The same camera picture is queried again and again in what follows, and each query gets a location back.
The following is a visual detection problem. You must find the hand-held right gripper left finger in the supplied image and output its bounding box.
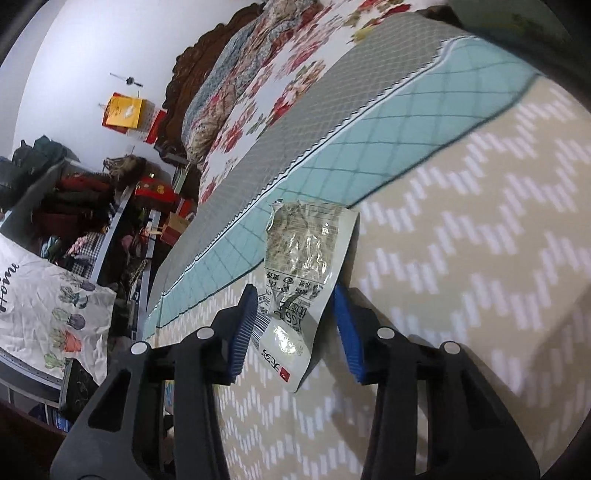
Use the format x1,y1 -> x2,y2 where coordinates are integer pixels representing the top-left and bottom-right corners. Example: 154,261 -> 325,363
50,284 -> 258,480

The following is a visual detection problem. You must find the white red floral bedsheet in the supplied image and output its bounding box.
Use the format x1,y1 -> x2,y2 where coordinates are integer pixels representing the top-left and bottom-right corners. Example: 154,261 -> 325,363
198,0 -> 444,204

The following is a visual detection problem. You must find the patchwork floral quilt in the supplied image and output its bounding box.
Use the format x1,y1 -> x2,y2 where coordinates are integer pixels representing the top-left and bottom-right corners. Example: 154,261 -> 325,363
182,0 -> 296,160

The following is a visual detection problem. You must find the yellow box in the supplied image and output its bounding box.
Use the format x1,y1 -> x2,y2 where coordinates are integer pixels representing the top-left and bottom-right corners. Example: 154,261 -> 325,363
102,92 -> 147,131

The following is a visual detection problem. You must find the red box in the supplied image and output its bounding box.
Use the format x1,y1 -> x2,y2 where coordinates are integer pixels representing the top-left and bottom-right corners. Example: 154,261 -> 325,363
145,110 -> 168,145

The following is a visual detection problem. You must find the green white snack wrapper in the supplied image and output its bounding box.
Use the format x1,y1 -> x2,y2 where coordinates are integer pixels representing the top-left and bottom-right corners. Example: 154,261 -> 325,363
249,199 -> 360,393

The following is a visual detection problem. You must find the carved wooden headboard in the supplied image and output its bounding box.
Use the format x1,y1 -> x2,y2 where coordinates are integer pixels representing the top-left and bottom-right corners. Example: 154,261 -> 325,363
161,2 -> 266,148

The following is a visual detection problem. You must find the cactus print cloth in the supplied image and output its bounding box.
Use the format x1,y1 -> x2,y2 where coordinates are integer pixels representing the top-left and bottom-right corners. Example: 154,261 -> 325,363
0,233 -> 116,386

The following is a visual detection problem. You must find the brown paper bag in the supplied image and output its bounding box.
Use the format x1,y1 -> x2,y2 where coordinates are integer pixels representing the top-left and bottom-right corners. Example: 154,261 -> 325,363
161,212 -> 191,245

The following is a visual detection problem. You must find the pile of dark bags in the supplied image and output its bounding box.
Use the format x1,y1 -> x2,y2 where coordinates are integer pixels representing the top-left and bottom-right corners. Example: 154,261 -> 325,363
0,135 -> 79,208

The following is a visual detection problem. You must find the red gold embroidered cushion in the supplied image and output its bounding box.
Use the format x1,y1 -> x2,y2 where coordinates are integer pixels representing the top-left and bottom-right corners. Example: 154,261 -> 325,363
134,175 -> 181,208

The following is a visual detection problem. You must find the grey shelf rack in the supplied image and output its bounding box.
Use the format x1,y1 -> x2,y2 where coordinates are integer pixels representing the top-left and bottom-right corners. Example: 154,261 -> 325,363
0,157 -> 162,333

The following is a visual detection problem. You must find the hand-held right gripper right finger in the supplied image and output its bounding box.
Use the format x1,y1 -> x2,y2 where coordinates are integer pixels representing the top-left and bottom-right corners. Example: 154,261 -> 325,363
333,284 -> 540,480

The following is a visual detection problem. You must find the grey and teal mattress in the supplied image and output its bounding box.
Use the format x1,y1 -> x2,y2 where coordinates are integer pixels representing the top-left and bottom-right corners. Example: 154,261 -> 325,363
143,11 -> 541,342

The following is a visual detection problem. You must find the beige zigzag floor mat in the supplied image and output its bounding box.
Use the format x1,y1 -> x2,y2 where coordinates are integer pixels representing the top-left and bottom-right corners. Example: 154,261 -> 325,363
148,74 -> 591,480

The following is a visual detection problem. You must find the metal wall hook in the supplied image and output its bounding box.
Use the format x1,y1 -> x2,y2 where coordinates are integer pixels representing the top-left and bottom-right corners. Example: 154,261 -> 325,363
110,71 -> 144,89

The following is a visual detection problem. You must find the brown furry bag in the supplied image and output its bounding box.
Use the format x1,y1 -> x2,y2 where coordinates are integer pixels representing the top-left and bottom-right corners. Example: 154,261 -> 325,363
104,156 -> 146,190

